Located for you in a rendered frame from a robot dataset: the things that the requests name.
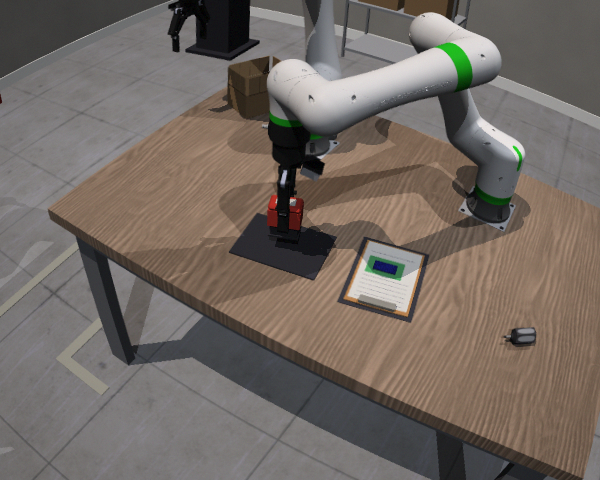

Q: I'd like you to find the dark grey rectangular mat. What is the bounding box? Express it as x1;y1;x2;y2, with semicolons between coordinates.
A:
229;213;337;280

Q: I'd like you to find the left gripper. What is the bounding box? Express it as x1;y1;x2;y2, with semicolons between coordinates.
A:
272;142;306;232

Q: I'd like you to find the brown cardboard box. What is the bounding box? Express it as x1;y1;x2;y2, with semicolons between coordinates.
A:
227;56;270;119

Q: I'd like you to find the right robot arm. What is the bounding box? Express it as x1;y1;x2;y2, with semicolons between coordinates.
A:
302;0;342;157

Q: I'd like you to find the clipboard with form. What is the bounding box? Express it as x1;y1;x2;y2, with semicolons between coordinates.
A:
337;237;429;323

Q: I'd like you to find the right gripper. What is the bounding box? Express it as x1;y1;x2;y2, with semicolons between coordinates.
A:
168;0;210;52

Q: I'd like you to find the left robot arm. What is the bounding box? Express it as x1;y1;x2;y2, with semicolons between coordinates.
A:
262;12;525;223

